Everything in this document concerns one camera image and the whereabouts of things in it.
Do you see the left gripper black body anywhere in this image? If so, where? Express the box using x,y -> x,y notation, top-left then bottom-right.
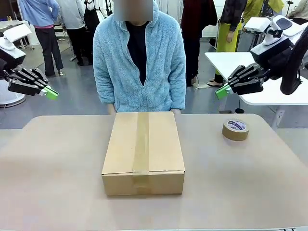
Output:
0,47 -> 26,73

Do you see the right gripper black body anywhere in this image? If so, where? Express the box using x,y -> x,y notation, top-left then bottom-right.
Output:
250,37 -> 295,77

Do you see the brown packing tape roll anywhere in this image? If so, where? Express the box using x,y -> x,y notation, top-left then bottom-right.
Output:
221,119 -> 249,142

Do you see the brown cardboard box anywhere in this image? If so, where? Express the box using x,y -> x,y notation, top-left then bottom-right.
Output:
101,111 -> 186,197

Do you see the person's right forearm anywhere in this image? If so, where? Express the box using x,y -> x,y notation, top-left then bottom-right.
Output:
93,67 -> 116,109

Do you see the person's left forearm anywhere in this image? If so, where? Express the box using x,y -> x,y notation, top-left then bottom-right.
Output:
169,67 -> 187,112

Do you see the white table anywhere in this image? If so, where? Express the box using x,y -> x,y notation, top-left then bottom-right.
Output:
204,51 -> 308,128

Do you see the bystander in yellow-green apron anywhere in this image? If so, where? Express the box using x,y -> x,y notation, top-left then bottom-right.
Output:
215,0 -> 248,89

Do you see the bystander in blue shirt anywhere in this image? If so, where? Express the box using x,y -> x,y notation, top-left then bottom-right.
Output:
18,0 -> 64,77

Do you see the bystander in yellow jacket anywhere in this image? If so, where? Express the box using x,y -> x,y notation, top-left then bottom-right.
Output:
243,0 -> 285,25

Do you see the bystander in beige top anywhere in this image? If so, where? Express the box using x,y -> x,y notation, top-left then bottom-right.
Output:
286,0 -> 308,19

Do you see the bystander in grey shirt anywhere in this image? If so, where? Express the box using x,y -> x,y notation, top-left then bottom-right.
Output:
57,0 -> 87,66

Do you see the bystander in dark red coat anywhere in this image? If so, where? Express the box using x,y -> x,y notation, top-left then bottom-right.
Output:
181,0 -> 218,87

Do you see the bystander in black apron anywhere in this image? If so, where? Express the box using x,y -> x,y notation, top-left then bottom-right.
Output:
83,0 -> 108,65

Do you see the person in blue fleece jacket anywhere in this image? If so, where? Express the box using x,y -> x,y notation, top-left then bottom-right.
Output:
92,1 -> 187,114

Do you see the brown tape strip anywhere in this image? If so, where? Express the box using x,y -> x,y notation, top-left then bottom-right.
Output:
131,111 -> 150,193

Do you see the white round pedestal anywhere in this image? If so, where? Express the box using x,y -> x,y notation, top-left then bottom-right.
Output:
0,77 -> 26,108

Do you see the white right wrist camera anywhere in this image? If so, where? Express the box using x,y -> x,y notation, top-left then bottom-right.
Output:
262,15 -> 305,46

